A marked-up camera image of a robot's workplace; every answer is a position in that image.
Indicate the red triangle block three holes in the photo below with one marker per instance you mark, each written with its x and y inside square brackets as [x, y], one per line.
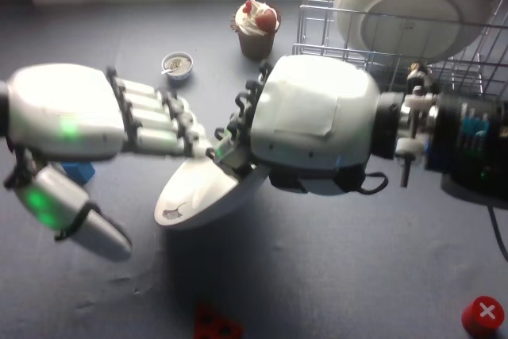
[234, 331]

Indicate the small white plastic spoon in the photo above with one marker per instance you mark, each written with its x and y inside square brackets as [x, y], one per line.
[166, 72]

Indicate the toy cupcake with strawberries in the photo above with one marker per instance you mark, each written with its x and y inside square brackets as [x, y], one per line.
[256, 47]

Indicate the red cylinder white cross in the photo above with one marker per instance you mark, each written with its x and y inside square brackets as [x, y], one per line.
[472, 323]

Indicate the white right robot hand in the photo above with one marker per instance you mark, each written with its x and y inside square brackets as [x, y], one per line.
[317, 116]

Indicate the grey table cloth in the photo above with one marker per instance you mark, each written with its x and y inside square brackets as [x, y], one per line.
[317, 275]

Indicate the small white cup green sauce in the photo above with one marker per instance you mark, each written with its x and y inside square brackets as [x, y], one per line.
[180, 76]

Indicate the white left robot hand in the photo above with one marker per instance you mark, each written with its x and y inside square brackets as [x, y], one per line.
[59, 105]

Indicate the blue hexagonal block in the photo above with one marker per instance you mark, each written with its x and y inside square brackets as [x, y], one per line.
[79, 172]

